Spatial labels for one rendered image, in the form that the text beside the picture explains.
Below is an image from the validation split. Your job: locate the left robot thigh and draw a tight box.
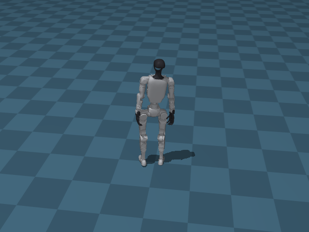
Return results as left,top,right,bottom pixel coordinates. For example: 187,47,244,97
139,109,148,143

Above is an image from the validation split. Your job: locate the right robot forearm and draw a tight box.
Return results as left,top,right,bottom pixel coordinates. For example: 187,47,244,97
169,94,175,113

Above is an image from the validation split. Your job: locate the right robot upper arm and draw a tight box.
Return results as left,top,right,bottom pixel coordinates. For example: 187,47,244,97
167,77,174,99

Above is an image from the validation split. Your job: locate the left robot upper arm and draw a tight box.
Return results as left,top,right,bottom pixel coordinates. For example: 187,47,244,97
139,76,149,100

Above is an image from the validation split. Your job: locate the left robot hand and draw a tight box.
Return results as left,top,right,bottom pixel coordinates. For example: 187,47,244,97
135,111,142,126

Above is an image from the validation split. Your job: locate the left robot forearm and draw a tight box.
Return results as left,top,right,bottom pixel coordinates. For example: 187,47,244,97
135,93,143,114

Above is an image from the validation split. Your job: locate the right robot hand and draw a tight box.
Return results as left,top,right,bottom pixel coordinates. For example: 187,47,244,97
166,110,175,125

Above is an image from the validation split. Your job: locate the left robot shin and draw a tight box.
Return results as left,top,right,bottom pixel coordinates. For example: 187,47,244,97
140,135,147,160

